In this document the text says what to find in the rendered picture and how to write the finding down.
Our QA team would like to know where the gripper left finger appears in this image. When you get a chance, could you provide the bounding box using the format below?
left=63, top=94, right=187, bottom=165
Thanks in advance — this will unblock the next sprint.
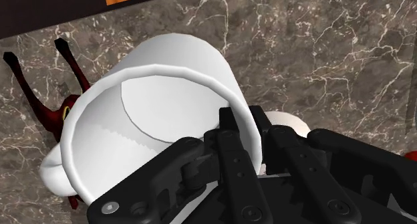
left=86, top=107, right=273, bottom=224

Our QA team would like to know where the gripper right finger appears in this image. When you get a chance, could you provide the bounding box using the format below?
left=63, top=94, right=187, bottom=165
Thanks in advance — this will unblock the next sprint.
left=249, top=105, right=417, bottom=224

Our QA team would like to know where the white mug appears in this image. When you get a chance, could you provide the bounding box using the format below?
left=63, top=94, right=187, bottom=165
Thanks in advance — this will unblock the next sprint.
left=59, top=32, right=311, bottom=207

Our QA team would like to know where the dark red horned figure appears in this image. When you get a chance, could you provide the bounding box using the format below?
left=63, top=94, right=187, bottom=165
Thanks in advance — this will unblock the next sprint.
left=2, top=37, right=93, bottom=211

